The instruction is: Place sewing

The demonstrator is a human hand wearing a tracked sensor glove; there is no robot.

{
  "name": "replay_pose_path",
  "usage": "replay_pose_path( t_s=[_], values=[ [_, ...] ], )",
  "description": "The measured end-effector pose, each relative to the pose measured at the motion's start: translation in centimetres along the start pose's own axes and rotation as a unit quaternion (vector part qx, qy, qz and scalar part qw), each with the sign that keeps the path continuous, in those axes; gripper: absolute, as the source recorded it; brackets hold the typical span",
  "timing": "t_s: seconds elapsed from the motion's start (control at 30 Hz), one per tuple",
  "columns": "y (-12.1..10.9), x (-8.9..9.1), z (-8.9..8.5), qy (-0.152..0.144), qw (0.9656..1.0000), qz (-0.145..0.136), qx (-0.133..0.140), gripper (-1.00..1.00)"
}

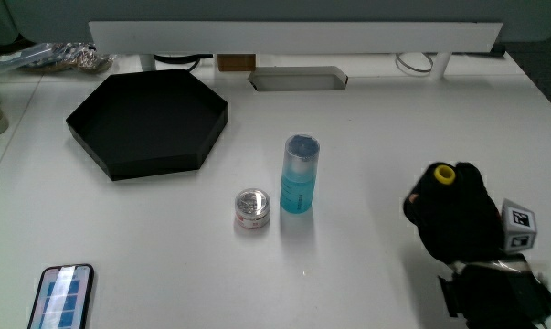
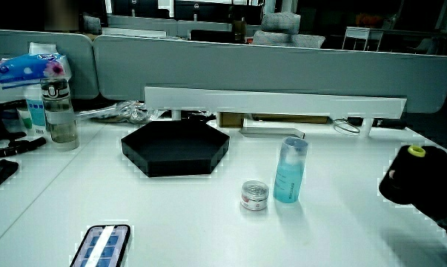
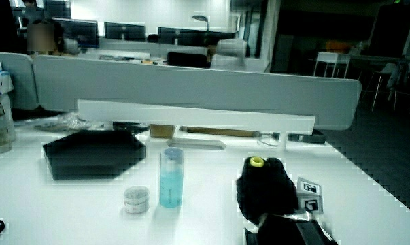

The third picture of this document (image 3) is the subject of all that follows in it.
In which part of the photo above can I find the person's right hand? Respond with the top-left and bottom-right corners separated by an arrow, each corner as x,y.
235,157 -> 324,226

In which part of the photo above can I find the sewing thread spool yellow top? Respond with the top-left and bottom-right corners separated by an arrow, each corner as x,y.
249,156 -> 266,169

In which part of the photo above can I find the person's right forearm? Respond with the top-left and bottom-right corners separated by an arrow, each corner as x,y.
244,214 -> 339,245

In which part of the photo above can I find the black power strip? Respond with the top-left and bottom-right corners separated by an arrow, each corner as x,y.
287,129 -> 327,144

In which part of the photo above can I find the flat brown board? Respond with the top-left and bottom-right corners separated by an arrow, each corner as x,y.
180,126 -> 260,138

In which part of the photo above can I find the blue liquid plastic bottle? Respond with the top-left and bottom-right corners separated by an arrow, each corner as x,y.
158,146 -> 185,209

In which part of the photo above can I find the white desk shelf riser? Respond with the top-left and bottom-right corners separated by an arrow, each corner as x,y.
76,99 -> 317,152

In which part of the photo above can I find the small cardboard box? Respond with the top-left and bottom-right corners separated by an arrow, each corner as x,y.
150,124 -> 176,140

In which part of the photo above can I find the long grey desk divider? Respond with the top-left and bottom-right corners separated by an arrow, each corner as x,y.
32,54 -> 363,131

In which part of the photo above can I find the small round white jar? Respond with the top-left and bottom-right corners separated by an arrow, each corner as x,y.
123,185 -> 151,215

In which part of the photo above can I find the grey office chair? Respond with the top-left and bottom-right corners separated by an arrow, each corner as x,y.
210,37 -> 249,71

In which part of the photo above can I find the black flat device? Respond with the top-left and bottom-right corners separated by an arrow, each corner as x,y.
112,121 -> 151,135

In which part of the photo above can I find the white background table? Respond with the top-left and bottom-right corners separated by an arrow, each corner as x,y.
312,51 -> 352,79

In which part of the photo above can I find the white bar stool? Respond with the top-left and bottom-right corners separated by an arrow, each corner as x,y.
370,62 -> 397,112

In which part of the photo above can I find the wide black computer monitor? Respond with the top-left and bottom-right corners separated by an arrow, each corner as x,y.
157,27 -> 237,47

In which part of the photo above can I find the black flat box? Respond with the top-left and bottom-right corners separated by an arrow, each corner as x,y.
42,130 -> 147,182

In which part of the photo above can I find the grey desk lamp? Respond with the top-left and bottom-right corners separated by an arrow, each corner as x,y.
191,14 -> 211,32

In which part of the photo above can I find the crumpled clear plastic bag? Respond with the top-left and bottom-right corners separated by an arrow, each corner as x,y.
33,112 -> 104,132

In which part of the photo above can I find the short grey desk divider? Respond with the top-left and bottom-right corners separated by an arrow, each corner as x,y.
0,50 -> 39,111

